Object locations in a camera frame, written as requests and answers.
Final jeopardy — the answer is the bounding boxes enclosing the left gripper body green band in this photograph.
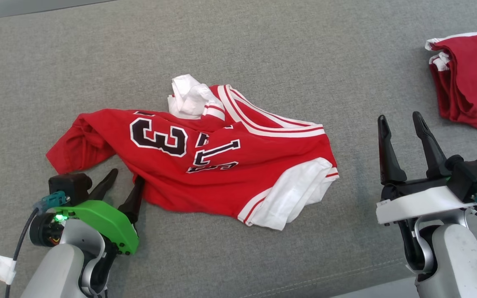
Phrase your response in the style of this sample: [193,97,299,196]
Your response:
[54,199,140,255]

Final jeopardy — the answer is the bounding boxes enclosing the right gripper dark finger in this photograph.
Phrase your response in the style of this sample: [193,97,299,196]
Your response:
[378,115,408,186]
[412,111,451,180]

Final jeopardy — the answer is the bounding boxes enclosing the red basketball jersey white sleeves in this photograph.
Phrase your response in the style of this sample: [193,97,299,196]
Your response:
[46,74,340,231]

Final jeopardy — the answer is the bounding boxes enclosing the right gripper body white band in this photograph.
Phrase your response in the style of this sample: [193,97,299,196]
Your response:
[376,177,477,226]

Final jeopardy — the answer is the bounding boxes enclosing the grey fabric sofa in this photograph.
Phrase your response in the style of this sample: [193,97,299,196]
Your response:
[0,0,477,298]

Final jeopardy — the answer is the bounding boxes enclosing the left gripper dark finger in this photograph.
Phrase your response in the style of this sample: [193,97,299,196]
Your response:
[118,175,145,225]
[88,168,119,202]

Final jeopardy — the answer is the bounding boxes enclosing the left arm teal-plug cable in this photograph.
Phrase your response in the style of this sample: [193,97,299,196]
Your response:
[5,190,70,298]

